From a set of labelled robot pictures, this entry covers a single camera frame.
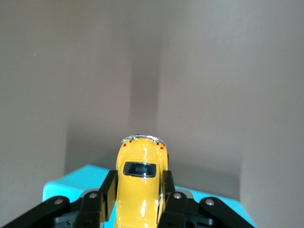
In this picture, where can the yellow toy beetle car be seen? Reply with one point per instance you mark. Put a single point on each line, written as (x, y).
(137, 190)

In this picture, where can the teal plastic bin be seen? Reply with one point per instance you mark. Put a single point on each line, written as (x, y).
(78, 178)

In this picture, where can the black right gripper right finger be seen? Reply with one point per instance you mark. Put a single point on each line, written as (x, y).
(175, 209)

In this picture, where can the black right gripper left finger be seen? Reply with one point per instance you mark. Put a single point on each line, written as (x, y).
(95, 206)

